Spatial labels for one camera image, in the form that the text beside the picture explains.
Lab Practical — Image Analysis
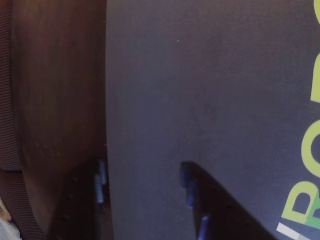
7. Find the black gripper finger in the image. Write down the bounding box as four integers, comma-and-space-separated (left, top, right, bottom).
47, 159, 113, 240
179, 161, 276, 240

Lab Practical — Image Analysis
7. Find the grey WOWROBO mat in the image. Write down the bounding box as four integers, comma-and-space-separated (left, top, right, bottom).
104, 0, 320, 240

